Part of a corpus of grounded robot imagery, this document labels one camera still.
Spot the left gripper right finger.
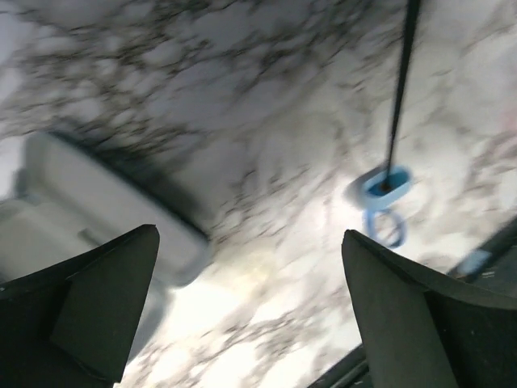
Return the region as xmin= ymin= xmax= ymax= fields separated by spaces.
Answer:
xmin=342 ymin=230 xmax=516 ymax=387

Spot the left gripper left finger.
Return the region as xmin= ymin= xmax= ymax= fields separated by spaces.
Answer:
xmin=1 ymin=225 xmax=160 ymax=387

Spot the black umbrella sleeve case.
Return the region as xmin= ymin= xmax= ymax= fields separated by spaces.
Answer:
xmin=1 ymin=132 xmax=212 ymax=287

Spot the blue umbrella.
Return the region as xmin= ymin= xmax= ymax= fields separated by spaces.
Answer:
xmin=355 ymin=0 xmax=422 ymax=249

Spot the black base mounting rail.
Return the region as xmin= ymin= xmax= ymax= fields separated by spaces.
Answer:
xmin=310 ymin=219 xmax=516 ymax=388

